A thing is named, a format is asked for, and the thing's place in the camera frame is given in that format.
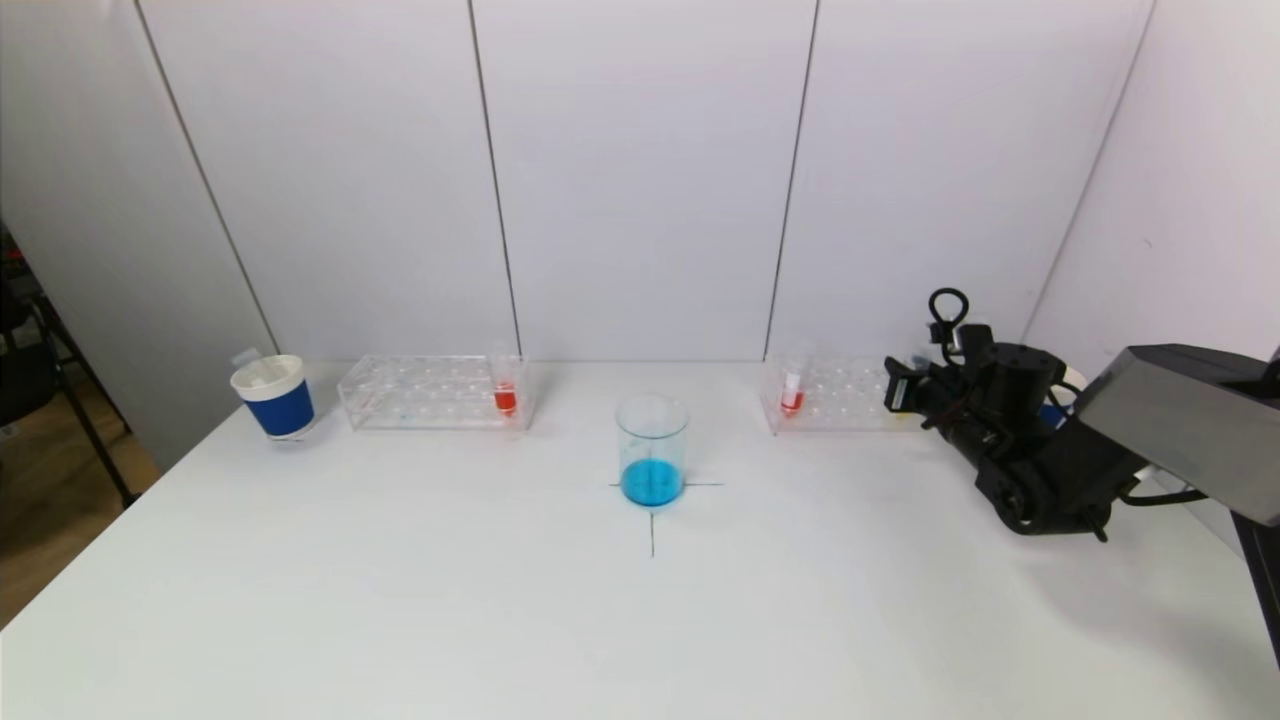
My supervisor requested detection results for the black office chair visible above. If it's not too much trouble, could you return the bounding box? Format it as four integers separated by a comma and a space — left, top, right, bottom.
0, 225, 142, 512

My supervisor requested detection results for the blue white paper cup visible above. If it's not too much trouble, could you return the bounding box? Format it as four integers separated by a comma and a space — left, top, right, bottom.
1038, 368, 1091, 429
229, 354, 317, 444

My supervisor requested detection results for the test tube with red pigment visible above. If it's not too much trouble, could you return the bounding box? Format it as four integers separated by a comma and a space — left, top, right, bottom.
486, 340, 524, 420
779, 340, 814, 420

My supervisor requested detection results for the clear acrylic test tube rack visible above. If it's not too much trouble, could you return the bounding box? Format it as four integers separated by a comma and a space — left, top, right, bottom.
337, 354, 534, 434
759, 349, 901, 437

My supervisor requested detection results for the clear glass beaker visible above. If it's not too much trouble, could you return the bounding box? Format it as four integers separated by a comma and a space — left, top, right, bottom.
615, 393, 691, 509

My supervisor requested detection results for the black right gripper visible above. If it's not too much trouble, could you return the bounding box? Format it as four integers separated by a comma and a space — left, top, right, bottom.
883, 356, 947, 413

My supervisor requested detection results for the test tube with blue pigment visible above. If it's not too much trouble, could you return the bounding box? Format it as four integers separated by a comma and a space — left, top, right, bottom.
232, 347, 294, 392

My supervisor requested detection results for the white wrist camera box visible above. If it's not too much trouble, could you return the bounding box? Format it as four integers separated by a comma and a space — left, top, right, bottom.
940, 323, 993, 367

